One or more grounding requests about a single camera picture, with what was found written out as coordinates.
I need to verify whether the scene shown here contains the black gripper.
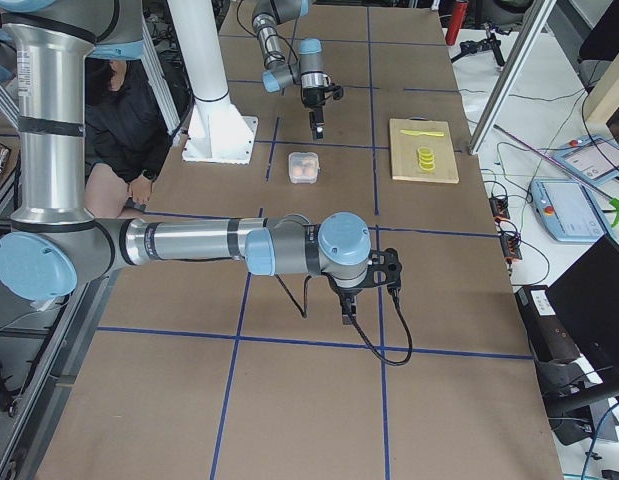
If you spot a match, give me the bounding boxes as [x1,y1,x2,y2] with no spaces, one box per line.
[327,275,362,325]
[301,87,333,140]

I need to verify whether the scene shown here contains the clear plastic egg box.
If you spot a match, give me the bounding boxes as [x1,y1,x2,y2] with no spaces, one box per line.
[288,152,320,184]

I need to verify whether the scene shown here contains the black box device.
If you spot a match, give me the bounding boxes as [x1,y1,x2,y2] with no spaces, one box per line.
[515,285,580,365]

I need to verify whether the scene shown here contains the yellow plastic knife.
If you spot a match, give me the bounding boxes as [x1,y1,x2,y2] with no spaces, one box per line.
[400,129,445,138]

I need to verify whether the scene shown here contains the wooden cutting board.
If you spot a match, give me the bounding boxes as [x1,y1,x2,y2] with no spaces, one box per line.
[389,118,459,184]

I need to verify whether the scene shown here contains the orange black usb hub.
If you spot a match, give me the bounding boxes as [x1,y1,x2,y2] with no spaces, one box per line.
[489,195,522,264]

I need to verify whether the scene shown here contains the red bottle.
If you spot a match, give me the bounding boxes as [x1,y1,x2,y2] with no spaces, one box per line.
[445,0,468,46]

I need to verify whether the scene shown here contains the seated person in black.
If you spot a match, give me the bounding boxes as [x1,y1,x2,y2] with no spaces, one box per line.
[85,58,172,218]

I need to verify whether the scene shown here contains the black tripod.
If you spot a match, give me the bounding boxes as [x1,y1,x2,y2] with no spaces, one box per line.
[451,22,512,67]

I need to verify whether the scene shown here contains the teach pendant near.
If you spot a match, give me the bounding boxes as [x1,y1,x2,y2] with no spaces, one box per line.
[530,178,612,244]

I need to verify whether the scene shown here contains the teach pendant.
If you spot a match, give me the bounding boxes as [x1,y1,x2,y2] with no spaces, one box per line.
[553,135,619,187]
[530,178,612,244]

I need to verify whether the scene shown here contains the black monitor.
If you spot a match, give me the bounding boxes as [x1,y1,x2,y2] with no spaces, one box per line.
[547,235,619,385]

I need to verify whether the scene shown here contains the green tipped grabber stick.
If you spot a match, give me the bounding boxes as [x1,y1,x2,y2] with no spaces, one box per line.
[494,124,619,227]

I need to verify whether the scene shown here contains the teach pendant far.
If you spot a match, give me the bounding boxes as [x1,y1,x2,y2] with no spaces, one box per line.
[553,135,619,187]

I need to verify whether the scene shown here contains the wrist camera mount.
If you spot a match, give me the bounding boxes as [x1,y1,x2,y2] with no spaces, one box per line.
[328,84,344,101]
[368,248,402,297]

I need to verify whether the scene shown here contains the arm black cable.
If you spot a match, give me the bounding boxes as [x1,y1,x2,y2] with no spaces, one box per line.
[273,273,414,367]

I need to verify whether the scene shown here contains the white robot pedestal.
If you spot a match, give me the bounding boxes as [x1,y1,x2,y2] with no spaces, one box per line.
[168,0,258,165]

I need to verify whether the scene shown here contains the aluminium frame post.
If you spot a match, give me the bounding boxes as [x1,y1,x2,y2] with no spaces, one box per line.
[468,0,557,155]

